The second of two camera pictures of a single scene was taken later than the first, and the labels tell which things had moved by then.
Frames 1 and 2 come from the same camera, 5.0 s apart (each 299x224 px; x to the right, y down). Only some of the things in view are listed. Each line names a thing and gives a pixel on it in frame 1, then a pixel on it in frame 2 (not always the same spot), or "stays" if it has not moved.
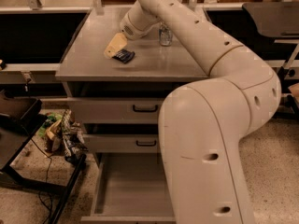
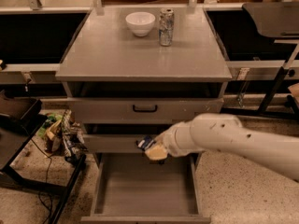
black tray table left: [21, 119] stays
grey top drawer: [116, 110] stays
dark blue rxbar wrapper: [124, 56] -> [145, 143]
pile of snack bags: [63, 134] stays
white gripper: [130, 27] -> [168, 140]
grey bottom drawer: [131, 189] stays
